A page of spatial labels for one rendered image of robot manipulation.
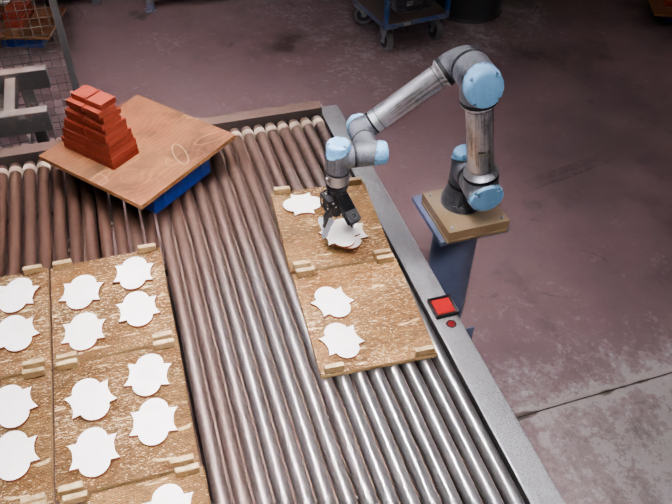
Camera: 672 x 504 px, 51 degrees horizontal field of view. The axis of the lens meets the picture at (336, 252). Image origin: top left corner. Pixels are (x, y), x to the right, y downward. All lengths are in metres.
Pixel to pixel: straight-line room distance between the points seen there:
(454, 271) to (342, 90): 2.48
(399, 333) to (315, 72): 3.31
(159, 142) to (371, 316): 1.07
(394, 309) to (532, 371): 1.27
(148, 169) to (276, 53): 2.97
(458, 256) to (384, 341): 0.70
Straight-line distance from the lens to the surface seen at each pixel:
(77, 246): 2.54
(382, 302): 2.22
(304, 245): 2.39
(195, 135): 2.74
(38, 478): 1.99
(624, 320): 3.70
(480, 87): 2.13
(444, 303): 2.25
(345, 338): 2.11
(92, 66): 5.49
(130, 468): 1.94
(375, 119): 2.28
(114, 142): 2.59
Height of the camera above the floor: 2.58
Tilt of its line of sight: 44 degrees down
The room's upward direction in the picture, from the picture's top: 1 degrees clockwise
